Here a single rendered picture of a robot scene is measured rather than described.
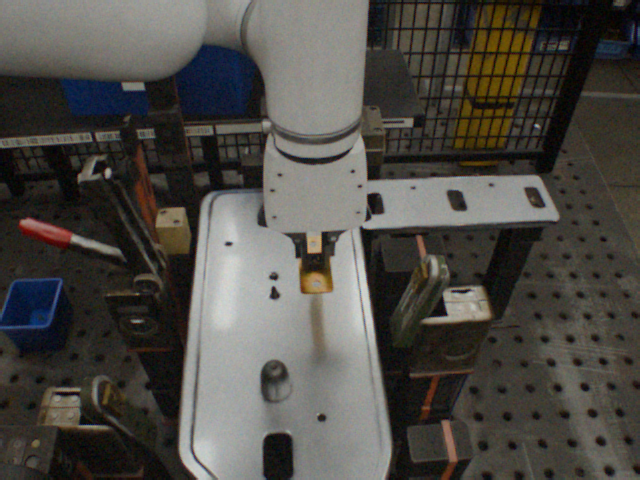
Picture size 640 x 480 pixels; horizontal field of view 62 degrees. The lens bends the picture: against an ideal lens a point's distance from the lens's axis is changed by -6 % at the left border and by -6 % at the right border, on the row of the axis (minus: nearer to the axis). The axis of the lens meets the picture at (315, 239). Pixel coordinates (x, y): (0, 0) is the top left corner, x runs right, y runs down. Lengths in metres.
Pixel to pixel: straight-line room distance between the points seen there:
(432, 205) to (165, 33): 0.55
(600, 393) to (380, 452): 0.56
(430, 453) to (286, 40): 0.42
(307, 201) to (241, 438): 0.25
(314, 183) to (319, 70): 0.13
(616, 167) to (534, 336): 1.78
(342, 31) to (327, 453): 0.40
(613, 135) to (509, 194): 2.14
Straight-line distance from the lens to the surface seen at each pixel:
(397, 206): 0.80
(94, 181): 0.56
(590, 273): 1.23
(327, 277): 0.63
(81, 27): 0.32
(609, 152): 2.86
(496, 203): 0.84
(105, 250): 0.65
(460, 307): 0.65
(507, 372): 1.03
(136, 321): 0.71
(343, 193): 0.54
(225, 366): 0.65
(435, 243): 0.79
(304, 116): 0.46
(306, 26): 0.42
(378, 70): 1.04
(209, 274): 0.72
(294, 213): 0.55
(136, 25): 0.33
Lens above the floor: 1.55
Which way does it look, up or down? 47 degrees down
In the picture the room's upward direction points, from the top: straight up
